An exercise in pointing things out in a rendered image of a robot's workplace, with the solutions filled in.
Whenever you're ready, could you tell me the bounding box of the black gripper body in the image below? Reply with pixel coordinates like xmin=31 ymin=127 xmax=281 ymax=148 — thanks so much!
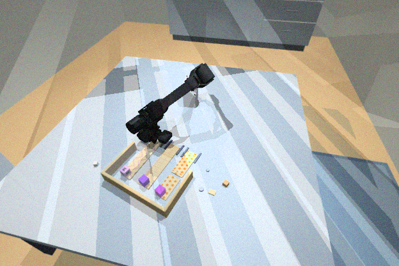
xmin=145 ymin=123 xmax=172 ymax=144

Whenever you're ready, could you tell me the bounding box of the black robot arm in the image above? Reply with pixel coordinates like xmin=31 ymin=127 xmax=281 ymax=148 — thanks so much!
xmin=126 ymin=63 xmax=215 ymax=143

